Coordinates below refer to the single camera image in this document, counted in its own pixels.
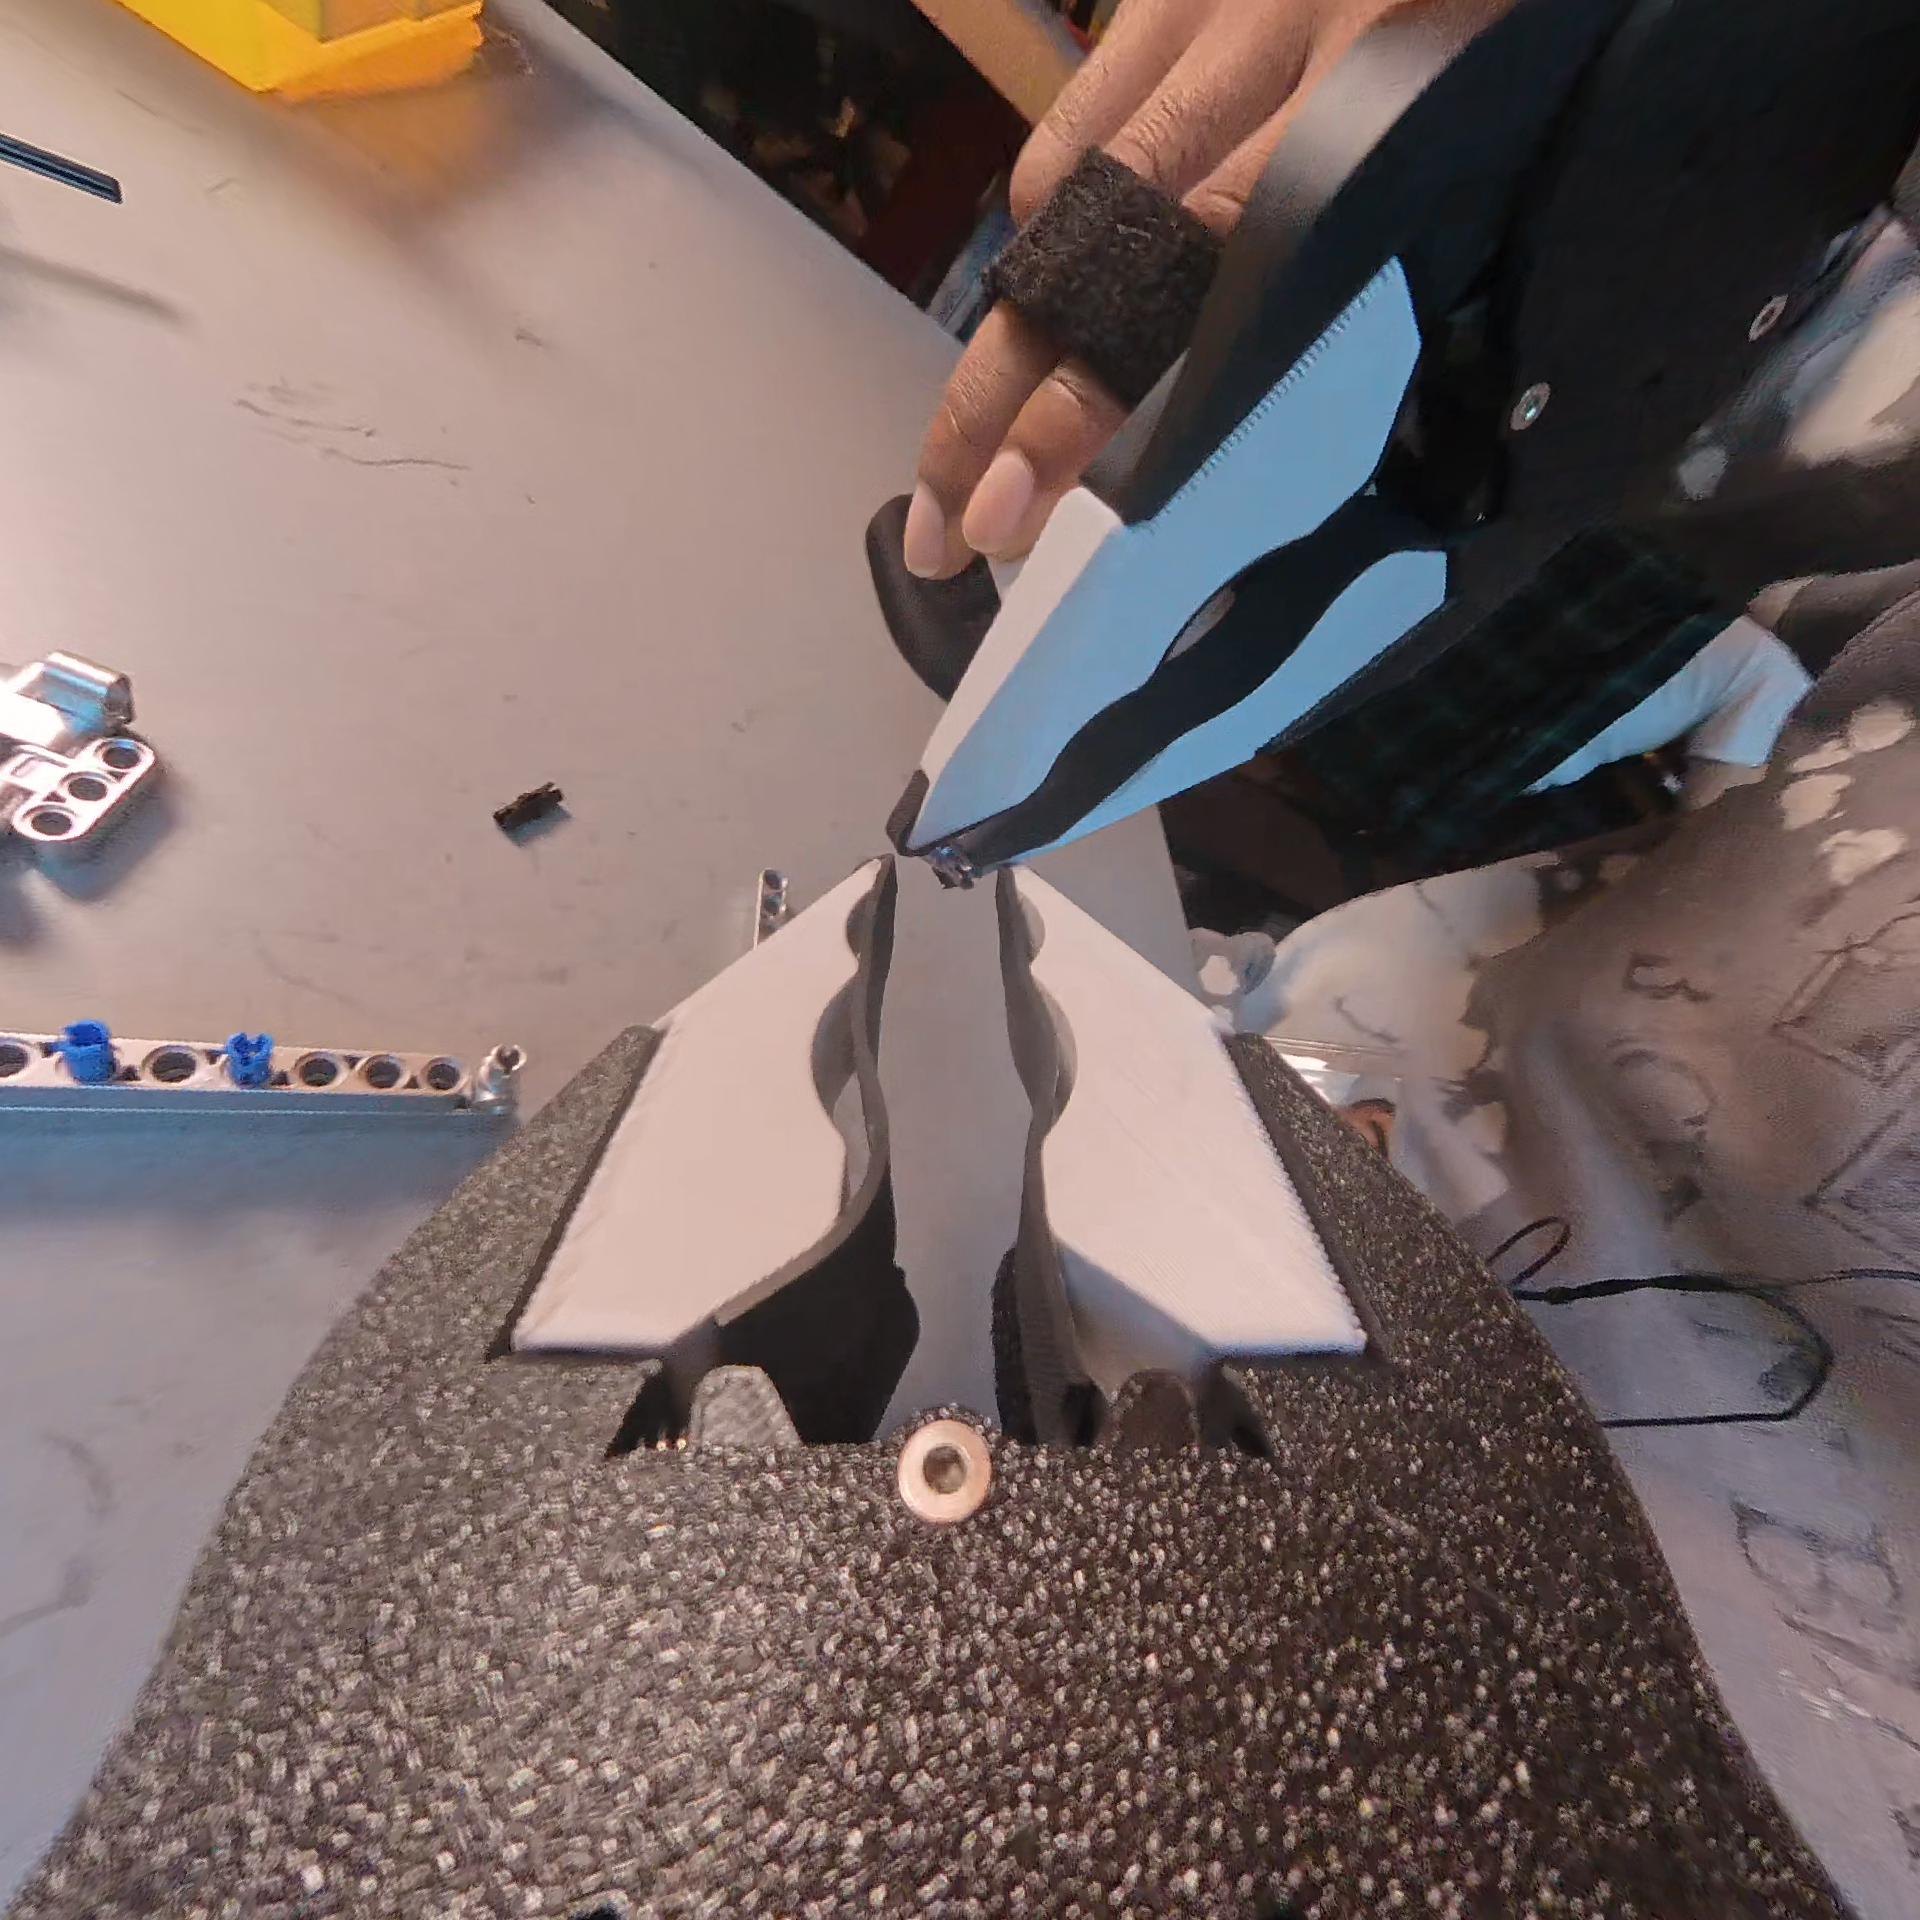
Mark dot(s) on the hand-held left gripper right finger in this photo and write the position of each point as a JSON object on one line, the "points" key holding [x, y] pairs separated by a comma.
{"points": [[1185, 1185]]}

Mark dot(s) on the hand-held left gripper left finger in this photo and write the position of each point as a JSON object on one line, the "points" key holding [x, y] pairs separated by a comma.
{"points": [[704, 1171]]}

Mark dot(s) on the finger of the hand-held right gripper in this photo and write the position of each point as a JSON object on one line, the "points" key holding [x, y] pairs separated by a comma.
{"points": [[1141, 601], [1320, 644]]}

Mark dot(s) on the small grey connector pin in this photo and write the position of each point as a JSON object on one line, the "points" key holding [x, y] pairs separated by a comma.
{"points": [[954, 866]]}

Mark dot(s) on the grey desk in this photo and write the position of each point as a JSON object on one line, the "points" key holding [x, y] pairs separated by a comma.
{"points": [[450, 451]]}

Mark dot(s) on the person's right hand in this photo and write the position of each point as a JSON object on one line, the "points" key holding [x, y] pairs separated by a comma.
{"points": [[1185, 91]]}

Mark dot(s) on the grey beam with blue pins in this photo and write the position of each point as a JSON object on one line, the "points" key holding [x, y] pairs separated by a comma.
{"points": [[770, 908]]}

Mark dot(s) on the small black toy pin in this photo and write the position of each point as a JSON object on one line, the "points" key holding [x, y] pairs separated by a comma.
{"points": [[529, 807]]}

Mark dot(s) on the long grey beam panel assembly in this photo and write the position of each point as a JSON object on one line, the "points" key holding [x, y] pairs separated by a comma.
{"points": [[300, 1072]]}

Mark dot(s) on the silver curved toy panel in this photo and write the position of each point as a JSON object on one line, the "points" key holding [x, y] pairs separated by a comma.
{"points": [[75, 764]]}

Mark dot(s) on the yellow plastic bin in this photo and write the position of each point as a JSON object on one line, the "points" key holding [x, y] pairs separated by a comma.
{"points": [[331, 45]]}

